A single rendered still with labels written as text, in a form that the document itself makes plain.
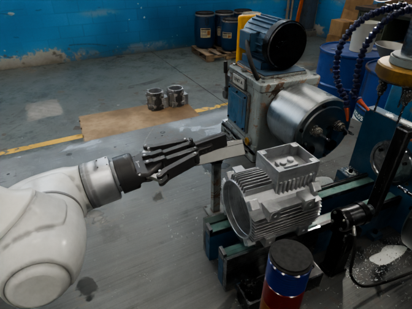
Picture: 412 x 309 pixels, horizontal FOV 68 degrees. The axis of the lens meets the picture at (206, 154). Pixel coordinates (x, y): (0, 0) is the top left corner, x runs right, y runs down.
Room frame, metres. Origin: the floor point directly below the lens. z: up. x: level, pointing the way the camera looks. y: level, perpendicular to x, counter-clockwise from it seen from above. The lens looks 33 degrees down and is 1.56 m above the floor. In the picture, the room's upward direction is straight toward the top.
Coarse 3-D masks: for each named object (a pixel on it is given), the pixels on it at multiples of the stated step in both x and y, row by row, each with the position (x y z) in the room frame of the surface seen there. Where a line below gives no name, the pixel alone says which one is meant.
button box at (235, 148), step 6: (228, 144) 0.80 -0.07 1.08; (234, 144) 0.81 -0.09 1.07; (240, 144) 0.82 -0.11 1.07; (216, 150) 0.78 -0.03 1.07; (222, 150) 0.79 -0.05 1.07; (228, 150) 0.79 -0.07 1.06; (234, 150) 0.80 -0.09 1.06; (240, 150) 0.81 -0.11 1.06; (204, 156) 0.76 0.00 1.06; (210, 156) 0.77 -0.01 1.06; (216, 156) 0.77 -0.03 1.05; (222, 156) 0.78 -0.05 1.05; (228, 156) 0.78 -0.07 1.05; (234, 156) 0.79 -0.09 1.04; (204, 162) 0.75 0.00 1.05; (210, 162) 0.76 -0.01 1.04
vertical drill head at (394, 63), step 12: (408, 36) 0.78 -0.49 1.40; (408, 48) 0.76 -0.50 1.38; (384, 60) 0.81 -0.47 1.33; (396, 60) 0.76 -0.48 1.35; (408, 60) 0.74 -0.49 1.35; (384, 72) 0.75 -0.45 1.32; (396, 72) 0.73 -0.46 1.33; (408, 72) 0.71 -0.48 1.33; (384, 84) 0.78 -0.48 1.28; (396, 84) 0.72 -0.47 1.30; (408, 84) 0.70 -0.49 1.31; (408, 96) 0.71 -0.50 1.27
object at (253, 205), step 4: (228, 172) 0.64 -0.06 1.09; (232, 172) 0.64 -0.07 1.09; (224, 176) 0.65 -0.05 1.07; (228, 176) 0.63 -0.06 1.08; (312, 184) 0.59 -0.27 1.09; (316, 184) 0.60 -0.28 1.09; (312, 188) 0.59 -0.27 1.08; (316, 188) 0.59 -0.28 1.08; (320, 188) 0.59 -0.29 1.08; (312, 192) 0.59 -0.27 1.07; (248, 200) 0.54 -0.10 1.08; (252, 200) 0.53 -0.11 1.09; (256, 200) 0.53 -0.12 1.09; (248, 204) 0.53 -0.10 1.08; (252, 204) 0.52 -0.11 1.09; (256, 204) 0.52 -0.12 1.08; (224, 208) 0.64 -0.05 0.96; (248, 208) 0.53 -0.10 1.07; (252, 208) 0.52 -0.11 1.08; (256, 208) 0.52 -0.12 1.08; (224, 212) 0.64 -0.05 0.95; (244, 240) 0.53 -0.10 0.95; (248, 240) 0.52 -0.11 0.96; (244, 244) 0.53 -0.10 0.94; (248, 244) 0.52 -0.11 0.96; (252, 244) 0.52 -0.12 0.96
